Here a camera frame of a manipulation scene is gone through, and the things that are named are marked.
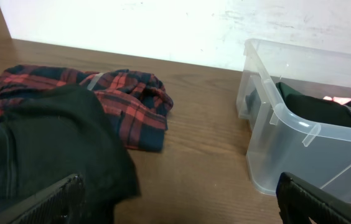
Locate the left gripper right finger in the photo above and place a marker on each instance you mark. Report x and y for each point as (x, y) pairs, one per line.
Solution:
(302, 203)

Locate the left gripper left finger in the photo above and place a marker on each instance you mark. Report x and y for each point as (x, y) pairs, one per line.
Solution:
(62, 202)

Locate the black garment with band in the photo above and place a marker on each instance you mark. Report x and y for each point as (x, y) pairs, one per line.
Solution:
(318, 110)

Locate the dark green garment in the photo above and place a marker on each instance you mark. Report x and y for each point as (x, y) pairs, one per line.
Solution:
(284, 90)

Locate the clear plastic storage bin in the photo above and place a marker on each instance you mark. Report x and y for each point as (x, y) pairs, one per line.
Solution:
(282, 141)

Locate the red navy plaid shirt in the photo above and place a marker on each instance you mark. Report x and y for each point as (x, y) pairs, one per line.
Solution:
(135, 102)

